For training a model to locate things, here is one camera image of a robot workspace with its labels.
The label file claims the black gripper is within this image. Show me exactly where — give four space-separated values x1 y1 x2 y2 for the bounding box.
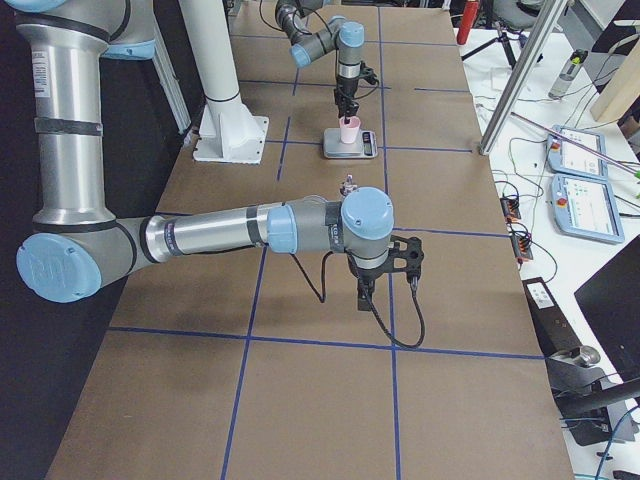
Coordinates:
334 75 359 124
348 254 394 311

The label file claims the pink plastic cup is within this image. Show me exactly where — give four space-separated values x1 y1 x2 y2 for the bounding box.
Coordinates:
339 116 361 144

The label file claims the clear glass sauce bottle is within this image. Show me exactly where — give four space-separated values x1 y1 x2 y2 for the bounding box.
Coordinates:
340 174 358 198

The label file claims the white digital kitchen scale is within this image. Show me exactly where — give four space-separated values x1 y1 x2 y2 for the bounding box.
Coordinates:
323 128 378 159

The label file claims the red cylinder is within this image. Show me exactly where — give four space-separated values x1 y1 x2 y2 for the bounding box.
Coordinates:
456 0 480 45

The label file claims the far blue teach pendant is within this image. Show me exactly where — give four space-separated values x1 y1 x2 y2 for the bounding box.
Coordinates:
547 124 608 179

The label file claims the blue teach pendant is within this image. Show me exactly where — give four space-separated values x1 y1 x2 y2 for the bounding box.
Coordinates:
547 124 608 179
550 174 625 244

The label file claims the near blue teach pendant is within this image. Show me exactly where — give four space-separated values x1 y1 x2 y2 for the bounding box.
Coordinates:
550 174 625 244

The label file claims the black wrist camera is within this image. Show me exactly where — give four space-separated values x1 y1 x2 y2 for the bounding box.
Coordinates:
389 235 425 283

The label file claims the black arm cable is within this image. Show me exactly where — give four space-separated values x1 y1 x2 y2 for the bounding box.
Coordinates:
294 0 381 99
292 234 427 350

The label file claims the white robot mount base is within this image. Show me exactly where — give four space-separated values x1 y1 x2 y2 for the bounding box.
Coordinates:
180 0 269 164

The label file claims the aluminium frame post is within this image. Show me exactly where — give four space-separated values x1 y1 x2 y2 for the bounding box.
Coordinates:
479 0 569 155

